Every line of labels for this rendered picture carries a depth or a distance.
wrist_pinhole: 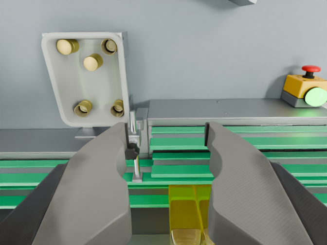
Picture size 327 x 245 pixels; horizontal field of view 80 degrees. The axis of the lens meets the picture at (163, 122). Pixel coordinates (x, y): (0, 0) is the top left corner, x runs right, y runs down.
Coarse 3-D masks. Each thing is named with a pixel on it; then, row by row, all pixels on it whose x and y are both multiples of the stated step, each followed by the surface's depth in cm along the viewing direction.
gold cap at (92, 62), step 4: (88, 56) 46; (92, 56) 46; (96, 56) 47; (100, 56) 49; (84, 60) 46; (88, 60) 46; (92, 60) 46; (96, 60) 46; (100, 60) 48; (84, 64) 46; (88, 64) 46; (92, 64) 46; (96, 64) 46; (100, 64) 49; (88, 68) 47; (92, 68) 47; (96, 68) 47
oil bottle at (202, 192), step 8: (200, 184) 44; (208, 184) 44; (200, 192) 42; (208, 192) 42; (200, 200) 40; (208, 200) 40; (200, 208) 39; (200, 216) 37; (200, 224) 37; (208, 240) 34
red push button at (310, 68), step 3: (303, 66) 50; (306, 66) 49; (309, 66) 49; (312, 66) 48; (315, 66) 48; (303, 69) 49; (306, 69) 49; (309, 69) 48; (312, 69) 48; (315, 69) 48; (318, 69) 48; (306, 72) 50; (309, 72) 49; (312, 72) 49; (306, 75) 50; (309, 75) 49; (312, 75) 50
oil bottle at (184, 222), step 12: (168, 192) 47; (180, 192) 42; (192, 192) 42; (180, 204) 40; (192, 204) 40; (180, 216) 37; (192, 216) 37; (180, 228) 35; (192, 228) 35; (180, 240) 34; (192, 240) 34
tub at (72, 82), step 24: (48, 48) 43; (96, 48) 49; (120, 48) 42; (72, 72) 52; (96, 72) 52; (120, 72) 45; (72, 96) 53; (96, 96) 55; (120, 96) 55; (72, 120) 51; (96, 120) 52; (120, 120) 51
